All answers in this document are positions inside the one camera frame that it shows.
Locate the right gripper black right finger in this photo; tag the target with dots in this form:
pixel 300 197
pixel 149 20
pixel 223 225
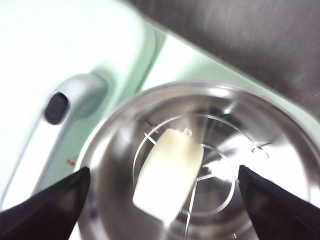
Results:
pixel 280 212

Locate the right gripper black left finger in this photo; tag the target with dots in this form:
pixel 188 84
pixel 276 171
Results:
pixel 45 215

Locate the plain white steamed bun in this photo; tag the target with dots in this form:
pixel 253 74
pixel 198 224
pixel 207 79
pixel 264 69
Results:
pixel 167 180

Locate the green griddle lid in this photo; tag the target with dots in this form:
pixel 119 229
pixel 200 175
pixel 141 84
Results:
pixel 50 37

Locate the green breakfast machine base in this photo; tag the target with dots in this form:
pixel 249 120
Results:
pixel 180 65

